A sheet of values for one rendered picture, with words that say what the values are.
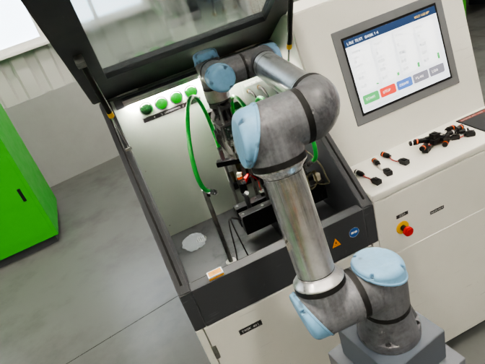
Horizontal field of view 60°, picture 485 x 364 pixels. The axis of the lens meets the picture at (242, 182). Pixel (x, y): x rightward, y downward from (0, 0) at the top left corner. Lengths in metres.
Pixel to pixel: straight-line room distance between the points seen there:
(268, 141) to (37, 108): 4.57
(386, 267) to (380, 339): 0.19
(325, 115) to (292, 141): 0.08
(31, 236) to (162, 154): 2.56
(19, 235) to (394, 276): 3.52
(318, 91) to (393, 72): 0.90
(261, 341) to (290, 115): 0.97
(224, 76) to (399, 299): 0.69
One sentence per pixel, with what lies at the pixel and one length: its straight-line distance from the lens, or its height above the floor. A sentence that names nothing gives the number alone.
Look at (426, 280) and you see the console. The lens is 1.86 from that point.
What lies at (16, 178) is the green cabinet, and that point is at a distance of 3.90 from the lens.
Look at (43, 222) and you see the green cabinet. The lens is 4.06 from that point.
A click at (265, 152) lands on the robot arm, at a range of 0.81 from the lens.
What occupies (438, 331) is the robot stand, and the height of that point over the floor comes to 0.90.
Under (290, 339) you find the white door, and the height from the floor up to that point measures 0.56.
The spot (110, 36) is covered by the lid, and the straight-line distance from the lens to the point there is 1.25.
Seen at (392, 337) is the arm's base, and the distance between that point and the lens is 1.09.
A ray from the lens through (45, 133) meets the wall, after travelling 5.31.
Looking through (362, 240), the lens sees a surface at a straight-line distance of 1.53.
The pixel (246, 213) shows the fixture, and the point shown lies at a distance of 1.53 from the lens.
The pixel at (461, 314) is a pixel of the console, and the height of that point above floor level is 0.20.
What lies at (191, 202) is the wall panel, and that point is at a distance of 1.81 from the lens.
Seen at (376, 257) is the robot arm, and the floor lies 1.13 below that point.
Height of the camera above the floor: 1.80
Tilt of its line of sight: 28 degrees down
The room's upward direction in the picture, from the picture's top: 18 degrees counter-clockwise
